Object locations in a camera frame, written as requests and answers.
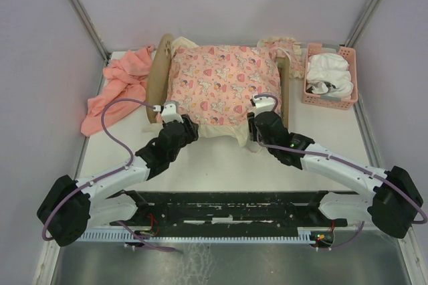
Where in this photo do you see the right aluminium frame post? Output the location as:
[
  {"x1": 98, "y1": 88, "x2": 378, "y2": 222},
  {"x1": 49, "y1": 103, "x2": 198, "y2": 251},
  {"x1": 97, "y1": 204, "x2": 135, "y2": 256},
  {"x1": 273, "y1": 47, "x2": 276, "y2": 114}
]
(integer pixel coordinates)
[{"x1": 345, "y1": 0, "x2": 382, "y2": 48}]

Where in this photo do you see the white cloth in basket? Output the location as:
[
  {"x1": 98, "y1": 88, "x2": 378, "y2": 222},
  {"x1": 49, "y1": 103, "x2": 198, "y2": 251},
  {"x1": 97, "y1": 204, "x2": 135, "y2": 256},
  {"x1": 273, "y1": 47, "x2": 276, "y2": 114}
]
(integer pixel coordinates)
[{"x1": 306, "y1": 53, "x2": 354, "y2": 100}]

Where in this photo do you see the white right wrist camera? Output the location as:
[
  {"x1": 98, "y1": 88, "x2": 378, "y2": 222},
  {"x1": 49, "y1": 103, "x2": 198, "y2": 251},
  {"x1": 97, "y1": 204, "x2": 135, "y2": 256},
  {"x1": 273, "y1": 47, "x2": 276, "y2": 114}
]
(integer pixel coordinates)
[{"x1": 250, "y1": 93, "x2": 279, "y2": 116}]

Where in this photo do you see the aluminium frame post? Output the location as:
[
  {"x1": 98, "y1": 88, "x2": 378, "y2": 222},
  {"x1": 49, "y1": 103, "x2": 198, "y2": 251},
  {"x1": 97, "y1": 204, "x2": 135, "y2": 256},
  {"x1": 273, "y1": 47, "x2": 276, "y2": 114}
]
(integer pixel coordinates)
[
  {"x1": 345, "y1": 0, "x2": 382, "y2": 48},
  {"x1": 68, "y1": 0, "x2": 111, "y2": 62}
]

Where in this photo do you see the left aluminium frame post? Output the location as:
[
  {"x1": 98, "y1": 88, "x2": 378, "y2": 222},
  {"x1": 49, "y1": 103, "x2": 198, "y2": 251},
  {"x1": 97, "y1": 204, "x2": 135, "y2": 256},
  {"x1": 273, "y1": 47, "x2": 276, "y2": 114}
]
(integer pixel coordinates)
[{"x1": 68, "y1": 0, "x2": 111, "y2": 62}]

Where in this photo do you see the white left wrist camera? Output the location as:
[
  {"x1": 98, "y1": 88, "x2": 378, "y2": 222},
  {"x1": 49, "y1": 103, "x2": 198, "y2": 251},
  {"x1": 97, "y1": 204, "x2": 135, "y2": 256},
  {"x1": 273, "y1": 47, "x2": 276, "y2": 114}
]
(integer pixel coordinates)
[{"x1": 154, "y1": 101, "x2": 183, "y2": 124}]

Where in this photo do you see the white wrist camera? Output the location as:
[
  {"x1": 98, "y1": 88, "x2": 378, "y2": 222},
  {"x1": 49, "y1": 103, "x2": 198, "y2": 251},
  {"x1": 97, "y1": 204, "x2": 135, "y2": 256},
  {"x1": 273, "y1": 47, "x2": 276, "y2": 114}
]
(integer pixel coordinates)
[
  {"x1": 154, "y1": 101, "x2": 183, "y2": 124},
  {"x1": 250, "y1": 93, "x2": 279, "y2": 116}
]

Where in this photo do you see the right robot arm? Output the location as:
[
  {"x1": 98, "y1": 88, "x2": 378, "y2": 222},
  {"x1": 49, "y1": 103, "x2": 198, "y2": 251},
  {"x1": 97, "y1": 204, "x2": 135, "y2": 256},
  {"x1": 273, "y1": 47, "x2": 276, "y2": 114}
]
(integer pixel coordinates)
[{"x1": 247, "y1": 111, "x2": 427, "y2": 239}]

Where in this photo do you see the pink unicorn print mattress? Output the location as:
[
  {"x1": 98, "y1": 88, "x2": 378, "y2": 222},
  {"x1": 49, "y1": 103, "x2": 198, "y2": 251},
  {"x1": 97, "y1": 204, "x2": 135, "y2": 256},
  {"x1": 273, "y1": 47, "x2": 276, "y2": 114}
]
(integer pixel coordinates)
[{"x1": 165, "y1": 37, "x2": 281, "y2": 153}]

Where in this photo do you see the small pink frilled pillow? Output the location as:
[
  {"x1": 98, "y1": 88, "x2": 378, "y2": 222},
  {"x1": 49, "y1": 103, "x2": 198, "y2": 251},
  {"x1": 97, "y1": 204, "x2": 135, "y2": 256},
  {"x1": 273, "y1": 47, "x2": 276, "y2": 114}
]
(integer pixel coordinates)
[{"x1": 257, "y1": 36, "x2": 305, "y2": 79}]

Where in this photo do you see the pink plastic basket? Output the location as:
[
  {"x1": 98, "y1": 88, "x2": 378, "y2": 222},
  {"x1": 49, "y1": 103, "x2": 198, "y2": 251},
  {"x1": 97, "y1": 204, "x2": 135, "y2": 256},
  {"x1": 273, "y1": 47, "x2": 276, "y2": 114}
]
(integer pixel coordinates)
[{"x1": 302, "y1": 43, "x2": 358, "y2": 110}]

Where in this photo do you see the salmon pink cloth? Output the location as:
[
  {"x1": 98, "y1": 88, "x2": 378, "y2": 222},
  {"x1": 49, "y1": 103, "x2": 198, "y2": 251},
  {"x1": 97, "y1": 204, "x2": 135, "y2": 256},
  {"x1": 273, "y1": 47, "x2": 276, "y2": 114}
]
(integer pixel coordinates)
[{"x1": 81, "y1": 45, "x2": 154, "y2": 136}]

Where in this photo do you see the white slotted cable duct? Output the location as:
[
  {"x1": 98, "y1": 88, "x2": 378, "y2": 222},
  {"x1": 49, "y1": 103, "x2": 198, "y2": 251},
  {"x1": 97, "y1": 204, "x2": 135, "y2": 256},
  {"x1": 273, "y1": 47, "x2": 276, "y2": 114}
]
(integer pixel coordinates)
[{"x1": 78, "y1": 227, "x2": 322, "y2": 245}]

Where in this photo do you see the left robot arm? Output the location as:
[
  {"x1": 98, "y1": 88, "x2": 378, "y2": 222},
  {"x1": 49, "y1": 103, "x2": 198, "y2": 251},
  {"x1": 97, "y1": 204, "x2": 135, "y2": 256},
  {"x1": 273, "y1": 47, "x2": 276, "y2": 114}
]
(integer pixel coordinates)
[{"x1": 37, "y1": 114, "x2": 199, "y2": 247}]

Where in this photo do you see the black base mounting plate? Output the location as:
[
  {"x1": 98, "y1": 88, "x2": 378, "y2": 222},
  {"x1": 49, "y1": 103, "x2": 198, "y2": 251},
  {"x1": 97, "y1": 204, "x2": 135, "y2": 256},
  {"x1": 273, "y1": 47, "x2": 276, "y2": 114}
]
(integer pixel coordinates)
[{"x1": 125, "y1": 191, "x2": 348, "y2": 237}]

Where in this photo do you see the wooden striped pet bed frame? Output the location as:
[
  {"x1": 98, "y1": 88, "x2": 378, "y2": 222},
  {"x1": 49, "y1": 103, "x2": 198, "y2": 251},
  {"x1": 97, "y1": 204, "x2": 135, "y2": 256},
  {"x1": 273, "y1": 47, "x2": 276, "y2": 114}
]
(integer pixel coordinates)
[{"x1": 146, "y1": 33, "x2": 290, "y2": 127}]

